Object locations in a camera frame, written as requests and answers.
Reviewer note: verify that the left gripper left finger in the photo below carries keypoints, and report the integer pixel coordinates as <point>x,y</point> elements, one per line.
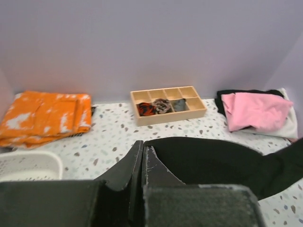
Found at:
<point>111,200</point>

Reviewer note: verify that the orange black rolled sock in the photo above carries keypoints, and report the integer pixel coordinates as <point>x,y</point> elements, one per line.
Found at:
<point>146,109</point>

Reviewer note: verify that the wooden compartment tray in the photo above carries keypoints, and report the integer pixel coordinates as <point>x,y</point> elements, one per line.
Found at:
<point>197,108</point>

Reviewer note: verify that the white folded t-shirt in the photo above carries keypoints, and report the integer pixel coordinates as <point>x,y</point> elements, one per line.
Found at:
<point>288,131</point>

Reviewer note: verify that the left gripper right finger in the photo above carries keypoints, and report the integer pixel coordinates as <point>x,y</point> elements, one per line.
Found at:
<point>168,202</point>

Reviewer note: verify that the brown patterned rolled sock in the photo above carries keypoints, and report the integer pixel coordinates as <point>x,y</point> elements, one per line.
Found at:
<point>163,106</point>

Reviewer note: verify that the grey folded sock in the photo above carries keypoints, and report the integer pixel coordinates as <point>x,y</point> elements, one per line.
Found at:
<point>179,105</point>

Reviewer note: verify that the pink folded t-shirt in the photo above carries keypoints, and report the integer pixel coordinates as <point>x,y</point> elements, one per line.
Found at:
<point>255,111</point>

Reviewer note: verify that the orange white folded cloth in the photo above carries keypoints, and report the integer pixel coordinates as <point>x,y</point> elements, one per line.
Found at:
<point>37,118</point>

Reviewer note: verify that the white plastic perforated basket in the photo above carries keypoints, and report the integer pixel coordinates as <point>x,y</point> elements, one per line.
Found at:
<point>30,166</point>

